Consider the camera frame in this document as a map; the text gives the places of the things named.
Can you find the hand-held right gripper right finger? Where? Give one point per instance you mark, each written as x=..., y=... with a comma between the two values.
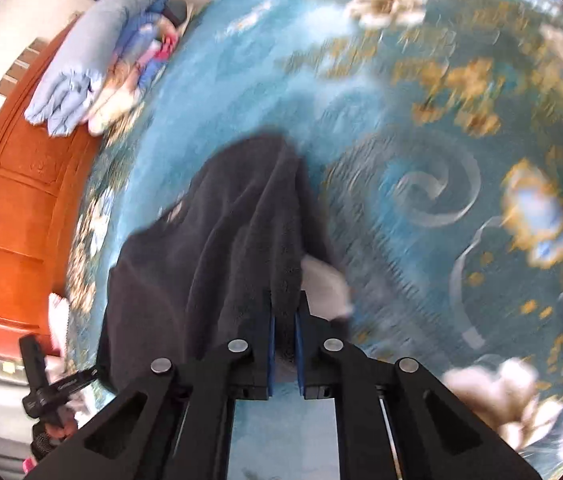
x=299, y=350

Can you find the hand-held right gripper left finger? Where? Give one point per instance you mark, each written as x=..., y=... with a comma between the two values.
x=271, y=350

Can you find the dark grey fleece garment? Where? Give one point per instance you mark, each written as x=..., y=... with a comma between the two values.
x=211, y=235

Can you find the pink white cloth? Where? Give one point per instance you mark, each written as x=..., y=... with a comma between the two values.
x=59, y=320

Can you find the orange wooden headboard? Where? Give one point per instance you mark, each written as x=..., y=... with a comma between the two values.
x=16, y=200

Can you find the blue floral blanket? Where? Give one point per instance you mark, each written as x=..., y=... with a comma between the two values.
x=411, y=110

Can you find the pink patterned folded cloth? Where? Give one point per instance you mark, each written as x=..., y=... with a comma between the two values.
x=121, y=95

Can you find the light blue folded quilt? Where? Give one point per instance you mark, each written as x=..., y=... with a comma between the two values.
x=91, y=55

